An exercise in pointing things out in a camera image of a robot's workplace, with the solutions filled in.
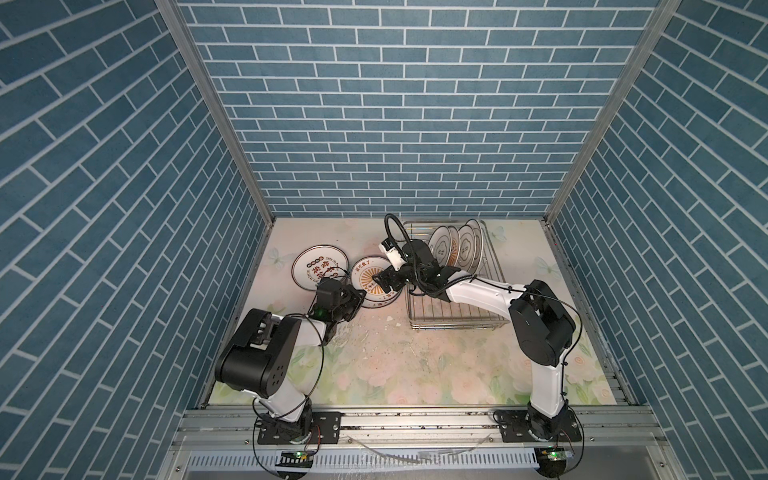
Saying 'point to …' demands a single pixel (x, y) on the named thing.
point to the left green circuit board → (296, 459)
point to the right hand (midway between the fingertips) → (380, 266)
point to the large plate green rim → (319, 262)
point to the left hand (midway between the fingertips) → (369, 289)
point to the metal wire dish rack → (431, 313)
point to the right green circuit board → (557, 454)
